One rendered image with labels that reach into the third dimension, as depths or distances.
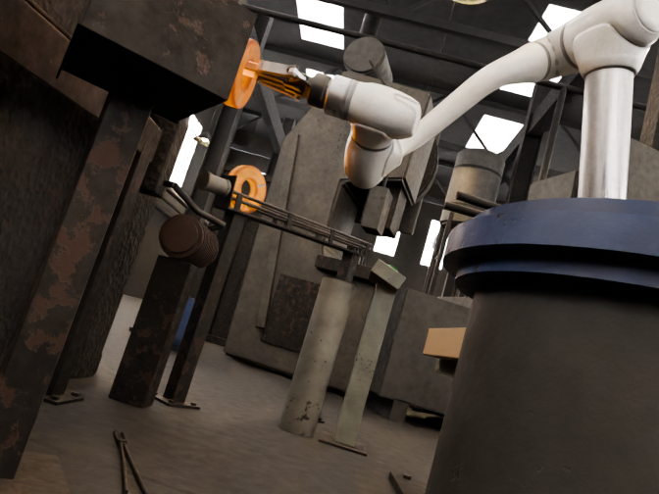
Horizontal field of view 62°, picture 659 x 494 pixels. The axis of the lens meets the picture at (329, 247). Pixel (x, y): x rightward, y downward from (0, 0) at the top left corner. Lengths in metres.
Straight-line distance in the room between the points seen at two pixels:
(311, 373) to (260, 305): 2.22
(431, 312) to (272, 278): 1.30
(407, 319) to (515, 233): 2.85
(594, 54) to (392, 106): 0.48
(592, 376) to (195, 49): 0.64
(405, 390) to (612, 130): 2.18
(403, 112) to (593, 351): 0.92
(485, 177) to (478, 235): 10.01
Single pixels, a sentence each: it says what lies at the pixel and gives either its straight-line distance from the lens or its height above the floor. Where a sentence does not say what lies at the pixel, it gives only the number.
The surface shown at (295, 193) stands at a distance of 4.16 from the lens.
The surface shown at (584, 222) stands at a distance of 0.35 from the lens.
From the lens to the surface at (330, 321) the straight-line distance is 1.83.
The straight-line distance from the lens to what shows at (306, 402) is 1.84.
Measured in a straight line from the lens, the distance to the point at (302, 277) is 3.97.
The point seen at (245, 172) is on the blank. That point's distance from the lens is 1.81.
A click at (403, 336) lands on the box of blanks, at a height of 0.46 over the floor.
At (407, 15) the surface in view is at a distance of 10.46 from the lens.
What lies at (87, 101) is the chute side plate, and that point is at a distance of 1.22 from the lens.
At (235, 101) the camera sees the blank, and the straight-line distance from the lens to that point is 1.29.
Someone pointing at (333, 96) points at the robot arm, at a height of 0.81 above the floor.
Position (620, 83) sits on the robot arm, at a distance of 1.42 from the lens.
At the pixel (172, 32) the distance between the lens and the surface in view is 0.81.
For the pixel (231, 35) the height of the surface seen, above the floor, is 0.67.
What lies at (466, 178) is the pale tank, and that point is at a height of 3.85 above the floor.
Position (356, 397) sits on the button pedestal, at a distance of 1.88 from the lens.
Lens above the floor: 0.30
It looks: 10 degrees up
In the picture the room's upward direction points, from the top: 17 degrees clockwise
